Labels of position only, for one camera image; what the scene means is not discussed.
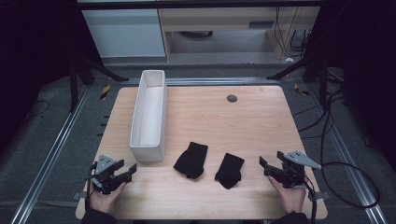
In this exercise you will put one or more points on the grey round table grommet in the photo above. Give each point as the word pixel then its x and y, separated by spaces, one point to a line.
pixel 232 98

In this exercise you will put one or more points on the person's left hand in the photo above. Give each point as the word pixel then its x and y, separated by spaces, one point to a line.
pixel 102 202

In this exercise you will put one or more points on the long white box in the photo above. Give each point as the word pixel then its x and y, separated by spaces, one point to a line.
pixel 149 124

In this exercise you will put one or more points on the black metal stand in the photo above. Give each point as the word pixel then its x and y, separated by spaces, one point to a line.
pixel 73 87
pixel 323 84

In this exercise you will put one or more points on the long aluminium rail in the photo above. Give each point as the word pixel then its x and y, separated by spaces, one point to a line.
pixel 49 158
pixel 351 174

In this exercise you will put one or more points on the white cabinet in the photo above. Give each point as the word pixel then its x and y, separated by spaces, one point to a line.
pixel 124 32

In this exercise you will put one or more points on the black sock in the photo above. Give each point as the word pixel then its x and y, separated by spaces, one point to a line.
pixel 191 160
pixel 229 171

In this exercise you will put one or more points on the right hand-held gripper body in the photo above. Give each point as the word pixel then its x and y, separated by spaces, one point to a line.
pixel 292 175

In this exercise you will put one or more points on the dark curtain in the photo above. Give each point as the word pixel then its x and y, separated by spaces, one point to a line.
pixel 31 46
pixel 367 46

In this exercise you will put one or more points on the grey tape piece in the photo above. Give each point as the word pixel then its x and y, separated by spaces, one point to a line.
pixel 78 195
pixel 320 196

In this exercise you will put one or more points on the person's right hand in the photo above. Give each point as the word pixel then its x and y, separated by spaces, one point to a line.
pixel 292 200

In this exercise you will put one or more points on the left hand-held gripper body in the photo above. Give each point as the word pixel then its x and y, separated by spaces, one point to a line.
pixel 104 179

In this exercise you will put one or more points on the white plug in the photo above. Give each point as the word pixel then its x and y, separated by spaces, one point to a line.
pixel 289 59

